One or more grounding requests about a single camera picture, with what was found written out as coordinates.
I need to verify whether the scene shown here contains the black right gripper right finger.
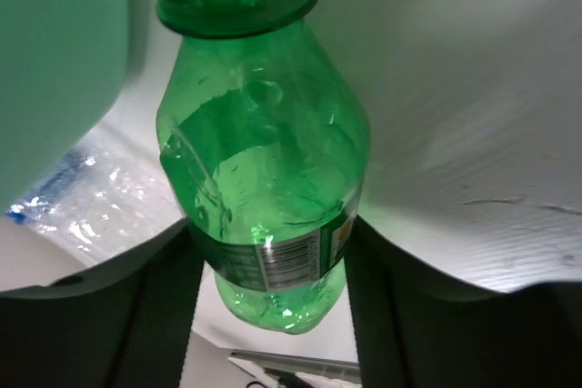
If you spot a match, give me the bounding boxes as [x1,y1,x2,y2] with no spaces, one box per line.
[345,219,581,387]

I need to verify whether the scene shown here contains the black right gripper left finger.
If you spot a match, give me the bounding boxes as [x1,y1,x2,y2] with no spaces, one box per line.
[1,220,203,387]

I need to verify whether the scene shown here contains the green plastic bottle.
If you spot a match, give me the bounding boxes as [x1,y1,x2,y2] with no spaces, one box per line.
[156,0,370,334]

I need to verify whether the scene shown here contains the green plastic bin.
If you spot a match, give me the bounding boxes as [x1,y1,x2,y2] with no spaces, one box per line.
[1,0,150,209]

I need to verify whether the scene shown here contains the clear bottle blue white label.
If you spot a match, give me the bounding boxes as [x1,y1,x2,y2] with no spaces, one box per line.
[6,124,183,265]

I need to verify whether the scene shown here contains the aluminium table edge rail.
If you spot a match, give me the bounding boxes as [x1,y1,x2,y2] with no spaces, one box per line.
[230,350,361,383]

